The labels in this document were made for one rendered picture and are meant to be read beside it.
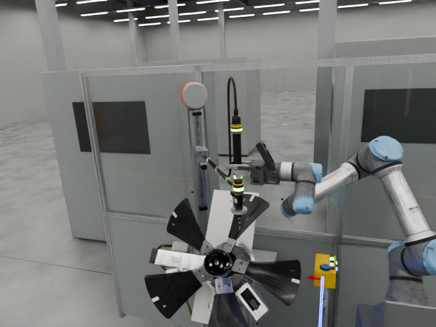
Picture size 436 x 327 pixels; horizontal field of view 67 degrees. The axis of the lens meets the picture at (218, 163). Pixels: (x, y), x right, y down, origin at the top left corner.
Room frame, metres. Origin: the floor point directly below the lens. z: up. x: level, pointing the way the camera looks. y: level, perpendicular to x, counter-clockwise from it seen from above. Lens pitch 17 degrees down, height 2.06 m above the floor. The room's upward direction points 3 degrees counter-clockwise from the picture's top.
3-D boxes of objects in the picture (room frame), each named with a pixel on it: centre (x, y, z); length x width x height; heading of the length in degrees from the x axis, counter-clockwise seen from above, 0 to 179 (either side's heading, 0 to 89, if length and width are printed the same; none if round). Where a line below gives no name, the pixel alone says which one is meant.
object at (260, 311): (1.30, -0.14, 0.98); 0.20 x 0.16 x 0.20; 161
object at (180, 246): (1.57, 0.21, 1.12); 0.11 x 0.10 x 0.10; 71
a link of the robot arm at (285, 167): (1.23, -0.26, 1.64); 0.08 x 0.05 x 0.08; 161
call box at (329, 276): (1.45, -0.52, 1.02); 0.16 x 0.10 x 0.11; 161
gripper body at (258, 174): (1.25, -0.19, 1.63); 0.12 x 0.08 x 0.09; 71
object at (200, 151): (1.89, 0.09, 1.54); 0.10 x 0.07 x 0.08; 16
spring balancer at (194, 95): (1.98, 0.12, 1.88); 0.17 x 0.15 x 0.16; 71
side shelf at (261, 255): (1.84, -0.15, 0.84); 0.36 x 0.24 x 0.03; 71
